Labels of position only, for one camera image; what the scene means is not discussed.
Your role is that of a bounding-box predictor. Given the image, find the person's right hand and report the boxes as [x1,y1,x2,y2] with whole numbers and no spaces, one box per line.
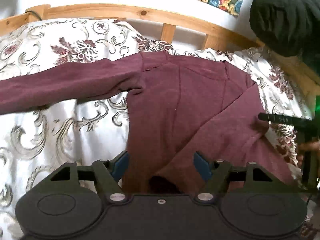
[296,140,319,168]

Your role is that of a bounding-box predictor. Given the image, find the white floral damask bedspread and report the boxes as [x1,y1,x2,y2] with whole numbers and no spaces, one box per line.
[1,18,312,239]

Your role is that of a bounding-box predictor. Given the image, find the dark green hanging garment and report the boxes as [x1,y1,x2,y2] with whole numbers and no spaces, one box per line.
[249,0,319,72]

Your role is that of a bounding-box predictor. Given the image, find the wooden bed frame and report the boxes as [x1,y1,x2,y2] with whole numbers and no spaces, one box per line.
[0,3,320,100]

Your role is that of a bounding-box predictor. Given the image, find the maroon long-sleeve sweater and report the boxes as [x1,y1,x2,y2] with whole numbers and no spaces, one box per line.
[1,51,293,193]

